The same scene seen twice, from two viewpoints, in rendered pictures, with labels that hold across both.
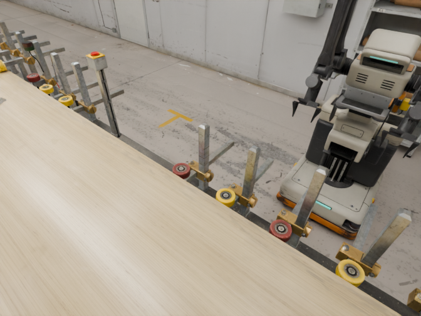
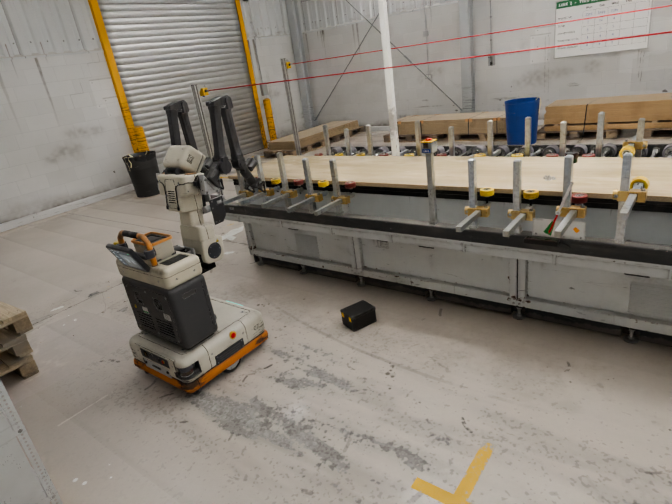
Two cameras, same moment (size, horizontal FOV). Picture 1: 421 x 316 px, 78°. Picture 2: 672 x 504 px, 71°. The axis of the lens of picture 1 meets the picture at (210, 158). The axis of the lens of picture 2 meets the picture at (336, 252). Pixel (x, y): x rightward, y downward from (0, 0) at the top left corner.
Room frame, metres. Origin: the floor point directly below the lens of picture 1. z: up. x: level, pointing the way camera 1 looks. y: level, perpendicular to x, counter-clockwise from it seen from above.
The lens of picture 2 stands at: (4.16, 0.13, 1.73)
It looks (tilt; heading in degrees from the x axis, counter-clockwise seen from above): 22 degrees down; 183
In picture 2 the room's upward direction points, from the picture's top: 9 degrees counter-clockwise
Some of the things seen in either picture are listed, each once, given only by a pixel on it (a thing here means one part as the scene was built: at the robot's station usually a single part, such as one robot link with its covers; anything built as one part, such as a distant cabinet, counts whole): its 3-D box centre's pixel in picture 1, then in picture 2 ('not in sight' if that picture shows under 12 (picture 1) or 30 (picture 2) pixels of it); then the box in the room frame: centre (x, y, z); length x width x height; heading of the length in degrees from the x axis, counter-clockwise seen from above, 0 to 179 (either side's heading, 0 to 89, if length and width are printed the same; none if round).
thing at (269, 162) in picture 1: (249, 184); (308, 201); (0.87, -0.19, 0.81); 0.43 x 0.03 x 0.04; 143
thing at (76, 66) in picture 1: (86, 98); (473, 199); (1.54, 0.82, 0.88); 0.04 x 0.04 x 0.48; 53
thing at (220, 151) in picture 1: (208, 162); (335, 203); (1.02, 0.01, 0.81); 0.43 x 0.03 x 0.04; 143
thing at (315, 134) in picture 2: not in sight; (316, 134); (-6.73, -0.48, 0.23); 2.41 x 0.77 x 0.17; 144
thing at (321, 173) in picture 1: (304, 214); (284, 183); (0.62, -0.37, 0.91); 0.04 x 0.04 x 0.48; 53
